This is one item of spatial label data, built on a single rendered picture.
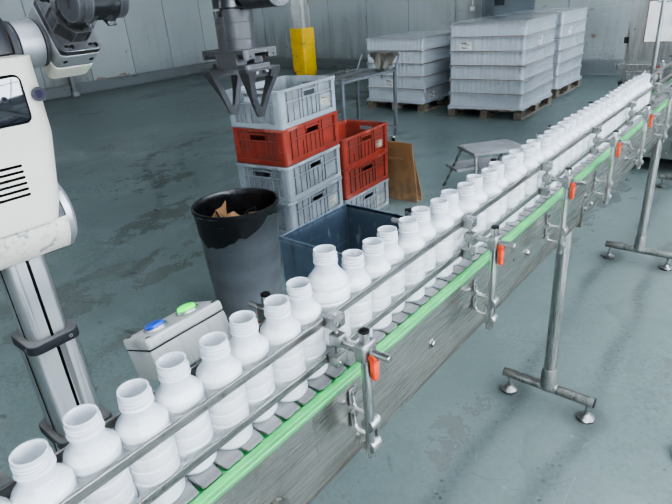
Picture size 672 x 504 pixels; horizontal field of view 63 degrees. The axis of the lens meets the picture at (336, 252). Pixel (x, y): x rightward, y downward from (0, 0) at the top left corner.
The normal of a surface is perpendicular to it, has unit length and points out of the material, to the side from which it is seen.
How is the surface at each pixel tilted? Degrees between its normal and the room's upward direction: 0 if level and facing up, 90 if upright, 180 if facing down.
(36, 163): 90
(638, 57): 90
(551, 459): 0
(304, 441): 90
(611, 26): 90
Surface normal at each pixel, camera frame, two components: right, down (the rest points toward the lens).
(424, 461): -0.07, -0.90
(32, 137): 0.78, 0.22
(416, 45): -0.65, 0.36
